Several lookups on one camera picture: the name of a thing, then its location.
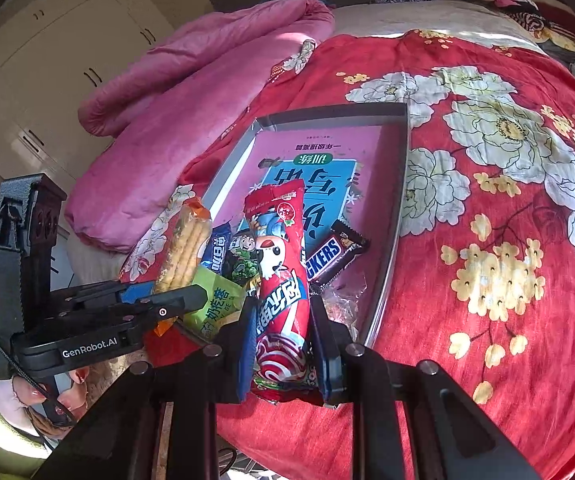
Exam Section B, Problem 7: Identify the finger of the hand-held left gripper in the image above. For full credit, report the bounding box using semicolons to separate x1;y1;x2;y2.
64;281;158;309
116;284;209;329

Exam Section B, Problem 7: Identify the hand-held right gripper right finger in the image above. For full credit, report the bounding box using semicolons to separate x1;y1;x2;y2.
307;295;543;480

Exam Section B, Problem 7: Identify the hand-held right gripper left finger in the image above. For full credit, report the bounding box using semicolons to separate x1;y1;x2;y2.
32;295;261;480

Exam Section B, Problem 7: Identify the clear crinkled snack packet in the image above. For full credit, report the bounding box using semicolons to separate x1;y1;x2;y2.
317;280;368;341

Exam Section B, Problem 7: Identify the orange cracker packet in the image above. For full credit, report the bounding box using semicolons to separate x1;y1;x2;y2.
154;197;213;336

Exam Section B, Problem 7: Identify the red long snack packet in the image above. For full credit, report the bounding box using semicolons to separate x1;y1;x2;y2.
244;182;318;406

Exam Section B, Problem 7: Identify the blue cookie packet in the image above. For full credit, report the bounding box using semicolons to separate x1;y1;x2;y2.
200;222;233;273

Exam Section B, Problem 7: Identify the green pea snack packet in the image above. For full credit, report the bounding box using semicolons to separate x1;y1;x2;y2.
222;230;261;281

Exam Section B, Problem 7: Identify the brown chocolate bar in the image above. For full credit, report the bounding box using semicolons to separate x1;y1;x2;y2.
307;220;371;291

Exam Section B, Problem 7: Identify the shallow grey cardboard box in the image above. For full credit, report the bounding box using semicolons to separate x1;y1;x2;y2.
175;102;411;351

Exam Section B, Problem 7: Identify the person's left hand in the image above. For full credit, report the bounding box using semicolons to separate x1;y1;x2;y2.
0;366;92;427

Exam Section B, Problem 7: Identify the red floral blanket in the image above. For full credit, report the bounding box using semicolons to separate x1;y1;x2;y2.
118;30;575;480

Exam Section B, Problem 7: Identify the pink quilt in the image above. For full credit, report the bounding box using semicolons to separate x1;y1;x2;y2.
65;0;335;253

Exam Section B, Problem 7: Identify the white wardrobe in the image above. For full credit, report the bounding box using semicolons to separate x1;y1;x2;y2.
0;0;218;181

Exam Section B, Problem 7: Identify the pink children's book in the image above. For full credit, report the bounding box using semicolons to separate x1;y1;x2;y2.
218;127;383;286

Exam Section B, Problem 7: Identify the beige bed sheet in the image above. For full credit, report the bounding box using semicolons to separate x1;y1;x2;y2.
330;0;548;53

